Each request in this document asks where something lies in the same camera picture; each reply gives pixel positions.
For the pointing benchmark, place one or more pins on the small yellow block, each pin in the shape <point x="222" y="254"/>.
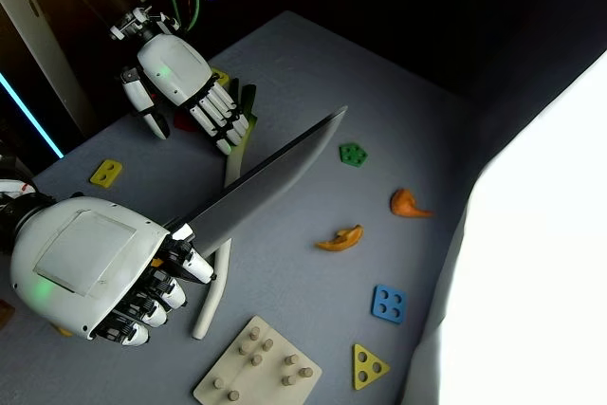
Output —
<point x="221" y="77"/>

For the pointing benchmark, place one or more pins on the orange toy chicken drumstick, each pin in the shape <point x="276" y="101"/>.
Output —
<point x="403" y="203"/>

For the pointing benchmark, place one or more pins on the cyan light strip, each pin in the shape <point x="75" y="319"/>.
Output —
<point x="33" y="118"/>

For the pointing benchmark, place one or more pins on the yellow rectangular two-hole block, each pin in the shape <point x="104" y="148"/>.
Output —
<point x="105" y="173"/>

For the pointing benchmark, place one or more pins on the red toy block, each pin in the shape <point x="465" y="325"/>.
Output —
<point x="182" y="123"/>

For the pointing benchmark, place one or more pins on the green pentagon five-hole block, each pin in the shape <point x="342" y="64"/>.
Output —
<point x="353" y="154"/>

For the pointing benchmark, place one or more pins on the wooden peg board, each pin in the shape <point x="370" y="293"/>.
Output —
<point x="265" y="376"/>

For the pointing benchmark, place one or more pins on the grey table cloth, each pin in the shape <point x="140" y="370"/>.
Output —
<point x="294" y="92"/>

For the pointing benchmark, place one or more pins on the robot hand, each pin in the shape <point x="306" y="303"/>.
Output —
<point x="173" y="66"/>
<point x="85" y="258"/>

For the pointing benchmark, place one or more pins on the orange toy chicken wing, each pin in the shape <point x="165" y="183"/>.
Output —
<point x="343" y="240"/>

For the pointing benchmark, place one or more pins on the white post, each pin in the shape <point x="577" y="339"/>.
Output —
<point x="45" y="44"/>

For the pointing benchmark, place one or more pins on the brown toy block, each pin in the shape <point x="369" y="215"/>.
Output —
<point x="5" y="314"/>

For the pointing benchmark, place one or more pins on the long leek stalk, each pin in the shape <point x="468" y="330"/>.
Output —
<point x="234" y="163"/>

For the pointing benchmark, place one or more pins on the large steel kitchen knife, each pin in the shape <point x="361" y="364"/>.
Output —
<point x="265" y="182"/>

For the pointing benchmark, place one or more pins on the yellow triangle three-hole block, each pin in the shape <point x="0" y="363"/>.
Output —
<point x="362" y="364"/>

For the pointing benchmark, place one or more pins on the blue square four-hole block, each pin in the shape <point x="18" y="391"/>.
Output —
<point x="389" y="304"/>

